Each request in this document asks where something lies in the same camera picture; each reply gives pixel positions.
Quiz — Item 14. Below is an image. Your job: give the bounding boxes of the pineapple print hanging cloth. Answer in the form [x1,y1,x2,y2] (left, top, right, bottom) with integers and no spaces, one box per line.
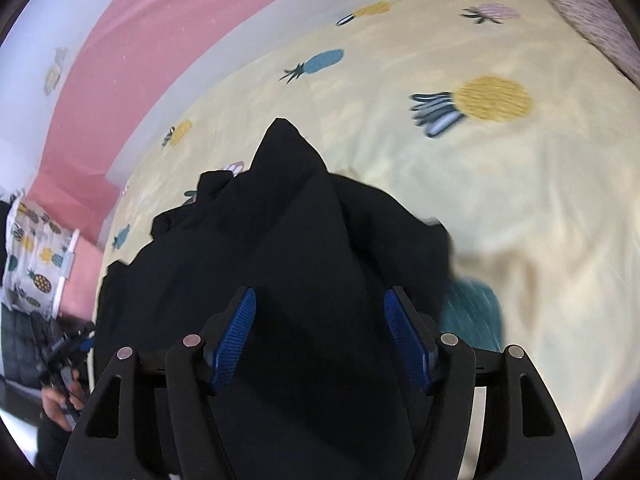
[1,194,79,320]

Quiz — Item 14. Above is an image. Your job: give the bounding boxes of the yellow pineapple print bedsheet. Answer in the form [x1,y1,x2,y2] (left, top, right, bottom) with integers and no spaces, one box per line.
[104,0,639,478]

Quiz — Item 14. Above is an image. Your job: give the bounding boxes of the person's left hand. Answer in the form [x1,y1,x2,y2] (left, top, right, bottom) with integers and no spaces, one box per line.
[41,370,87,432]

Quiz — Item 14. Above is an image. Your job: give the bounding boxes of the floral pillow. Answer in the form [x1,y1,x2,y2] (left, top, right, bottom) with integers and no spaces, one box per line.
[549,0,639,86]

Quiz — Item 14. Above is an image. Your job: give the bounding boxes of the large black coat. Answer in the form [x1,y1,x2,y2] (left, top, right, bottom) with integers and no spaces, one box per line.
[94,119,450,479]

